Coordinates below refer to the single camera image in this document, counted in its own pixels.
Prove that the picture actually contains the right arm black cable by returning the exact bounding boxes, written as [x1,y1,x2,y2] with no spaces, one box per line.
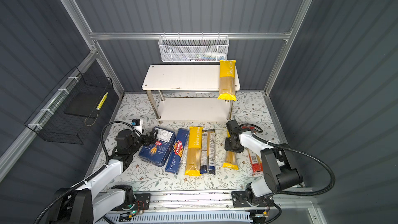
[239,123,336,197]

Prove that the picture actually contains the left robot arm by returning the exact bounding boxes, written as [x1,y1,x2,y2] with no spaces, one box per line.
[35,127,158,224]

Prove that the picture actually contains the tubes in white basket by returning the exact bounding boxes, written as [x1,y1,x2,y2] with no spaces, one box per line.
[183,52,227,62]

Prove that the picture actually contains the yellow Pastatime spaghetti bag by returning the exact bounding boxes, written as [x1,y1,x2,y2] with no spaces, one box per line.
[222,131,239,171]
[218,60,236,101]

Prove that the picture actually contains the red spaghetti bag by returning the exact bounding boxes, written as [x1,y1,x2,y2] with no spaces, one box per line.
[248,149,263,173]

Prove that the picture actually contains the black wire basket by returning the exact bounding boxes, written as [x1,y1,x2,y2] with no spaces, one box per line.
[25,69,116,145]

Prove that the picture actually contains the slim blue Barilla spaghetti box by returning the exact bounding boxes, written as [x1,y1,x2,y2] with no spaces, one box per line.
[165,129,189,174]

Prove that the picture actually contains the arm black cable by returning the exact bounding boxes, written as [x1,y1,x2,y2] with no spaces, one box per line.
[32,120,142,224]
[239,123,336,197]

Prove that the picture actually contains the dark blue spaghetti bag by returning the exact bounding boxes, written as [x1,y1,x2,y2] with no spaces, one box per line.
[200,129,216,175]

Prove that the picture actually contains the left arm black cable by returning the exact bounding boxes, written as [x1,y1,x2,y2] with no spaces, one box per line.
[32,120,142,224]

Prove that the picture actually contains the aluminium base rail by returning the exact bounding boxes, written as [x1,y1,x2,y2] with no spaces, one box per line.
[105,188,315,224]

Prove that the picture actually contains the large blue Barilla box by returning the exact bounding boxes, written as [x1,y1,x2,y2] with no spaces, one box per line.
[138,127,176,167]

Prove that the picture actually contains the aluminium frame profile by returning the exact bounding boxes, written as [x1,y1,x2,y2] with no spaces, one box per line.
[0,0,325,183]

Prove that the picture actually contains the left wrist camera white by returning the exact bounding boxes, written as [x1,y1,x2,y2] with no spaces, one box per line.
[131,119,143,134]

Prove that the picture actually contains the yellow spaghetti bag centre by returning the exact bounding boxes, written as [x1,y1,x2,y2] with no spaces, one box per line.
[185,127,203,176]

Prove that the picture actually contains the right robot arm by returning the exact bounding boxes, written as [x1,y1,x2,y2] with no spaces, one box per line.
[224,120,303,206]

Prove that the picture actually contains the yellow marker in basket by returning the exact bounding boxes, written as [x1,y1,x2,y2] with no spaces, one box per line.
[96,92,108,111]

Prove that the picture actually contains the white two-tier shelf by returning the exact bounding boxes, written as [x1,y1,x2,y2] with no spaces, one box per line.
[142,65,234,122]

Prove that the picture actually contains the white wire mesh basket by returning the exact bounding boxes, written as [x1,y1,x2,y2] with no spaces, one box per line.
[158,37,230,63]

